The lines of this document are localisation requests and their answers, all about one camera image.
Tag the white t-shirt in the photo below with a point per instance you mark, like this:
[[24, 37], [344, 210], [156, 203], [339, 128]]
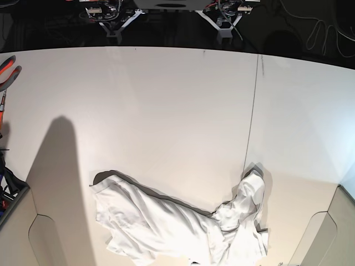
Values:
[[143, 227]]

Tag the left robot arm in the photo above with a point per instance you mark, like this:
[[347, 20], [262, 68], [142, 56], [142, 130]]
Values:
[[225, 15]]

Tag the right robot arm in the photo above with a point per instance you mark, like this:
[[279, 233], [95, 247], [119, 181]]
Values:
[[113, 16]]

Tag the grey overhead box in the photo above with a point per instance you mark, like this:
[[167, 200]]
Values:
[[184, 5]]

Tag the grey bin with clutter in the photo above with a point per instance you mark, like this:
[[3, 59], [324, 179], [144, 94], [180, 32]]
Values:
[[12, 190]]

